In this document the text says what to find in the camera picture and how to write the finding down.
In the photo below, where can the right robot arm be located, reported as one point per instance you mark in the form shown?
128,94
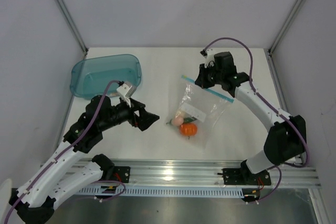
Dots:
286,133

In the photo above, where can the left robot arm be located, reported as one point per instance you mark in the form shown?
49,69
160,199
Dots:
37,200

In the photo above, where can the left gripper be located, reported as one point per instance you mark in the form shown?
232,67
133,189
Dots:
145,119

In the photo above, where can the aluminium mounting rail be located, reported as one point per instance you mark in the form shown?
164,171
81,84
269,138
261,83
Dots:
205,173

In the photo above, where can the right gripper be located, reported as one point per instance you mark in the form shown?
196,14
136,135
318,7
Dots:
201,81

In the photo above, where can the white toy egg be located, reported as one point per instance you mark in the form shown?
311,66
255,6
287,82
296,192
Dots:
179,114

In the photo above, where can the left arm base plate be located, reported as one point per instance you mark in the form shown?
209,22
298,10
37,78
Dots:
117,173

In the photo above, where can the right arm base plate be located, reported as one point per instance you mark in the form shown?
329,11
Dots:
239,176

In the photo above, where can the right frame post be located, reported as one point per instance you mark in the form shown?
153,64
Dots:
290,18

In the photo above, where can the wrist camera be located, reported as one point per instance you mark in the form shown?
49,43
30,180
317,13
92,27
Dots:
208,54
124,91

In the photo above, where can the teal plastic tub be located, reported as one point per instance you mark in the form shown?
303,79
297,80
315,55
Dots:
90,77

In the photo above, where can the green toy pepper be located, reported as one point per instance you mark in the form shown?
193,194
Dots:
186,120

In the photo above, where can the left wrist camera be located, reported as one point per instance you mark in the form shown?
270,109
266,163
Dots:
124,91

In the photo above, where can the frame post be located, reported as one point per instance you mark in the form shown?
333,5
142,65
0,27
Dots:
290,18
71,24

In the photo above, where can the left frame post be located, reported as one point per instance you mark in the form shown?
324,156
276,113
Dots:
71,24

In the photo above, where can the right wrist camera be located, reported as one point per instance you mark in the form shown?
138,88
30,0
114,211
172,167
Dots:
208,54

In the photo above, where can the slotted cable duct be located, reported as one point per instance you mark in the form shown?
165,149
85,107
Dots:
164,191

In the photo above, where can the clear zip top bag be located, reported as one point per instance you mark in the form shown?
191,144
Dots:
206,105

